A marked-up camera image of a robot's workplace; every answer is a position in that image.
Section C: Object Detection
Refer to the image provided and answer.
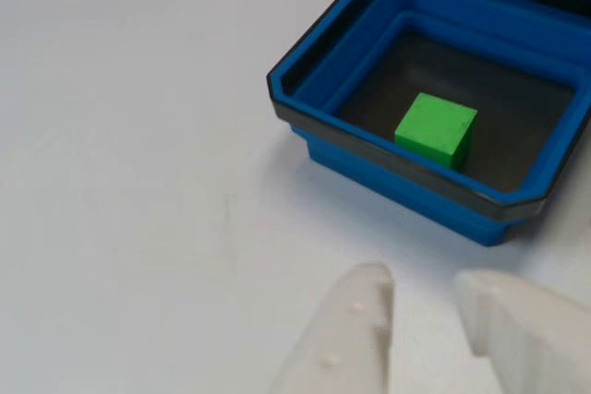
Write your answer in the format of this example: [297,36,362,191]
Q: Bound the green cube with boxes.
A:
[394,91,479,172]

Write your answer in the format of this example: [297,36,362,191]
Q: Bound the blue square box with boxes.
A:
[265,0,591,248]

